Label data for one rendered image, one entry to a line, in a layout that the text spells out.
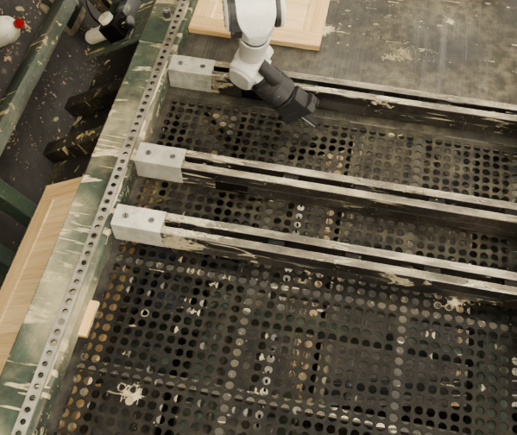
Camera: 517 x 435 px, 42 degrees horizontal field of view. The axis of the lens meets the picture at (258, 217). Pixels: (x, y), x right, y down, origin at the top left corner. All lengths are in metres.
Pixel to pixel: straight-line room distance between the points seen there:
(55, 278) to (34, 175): 1.14
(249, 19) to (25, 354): 0.87
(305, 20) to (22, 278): 1.19
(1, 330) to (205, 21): 1.12
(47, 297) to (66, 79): 1.50
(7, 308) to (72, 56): 1.26
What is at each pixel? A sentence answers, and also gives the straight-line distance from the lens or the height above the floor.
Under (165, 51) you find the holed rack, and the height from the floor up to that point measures 0.88.
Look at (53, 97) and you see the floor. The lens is 2.91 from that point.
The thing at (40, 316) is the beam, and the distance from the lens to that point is 1.62.
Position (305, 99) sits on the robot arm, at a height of 1.30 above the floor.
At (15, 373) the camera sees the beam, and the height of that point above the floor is 0.83.
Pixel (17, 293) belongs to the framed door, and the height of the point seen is 0.34.
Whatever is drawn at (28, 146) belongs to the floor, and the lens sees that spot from 2.76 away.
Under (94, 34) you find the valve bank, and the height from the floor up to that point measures 0.65.
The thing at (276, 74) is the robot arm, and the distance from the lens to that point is 1.71.
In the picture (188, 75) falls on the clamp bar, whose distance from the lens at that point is 1.96.
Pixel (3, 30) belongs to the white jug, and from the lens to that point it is 2.66.
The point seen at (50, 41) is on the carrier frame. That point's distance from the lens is 2.74.
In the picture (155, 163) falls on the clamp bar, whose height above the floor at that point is 0.97.
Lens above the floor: 2.11
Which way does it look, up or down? 33 degrees down
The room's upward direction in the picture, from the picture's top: 80 degrees clockwise
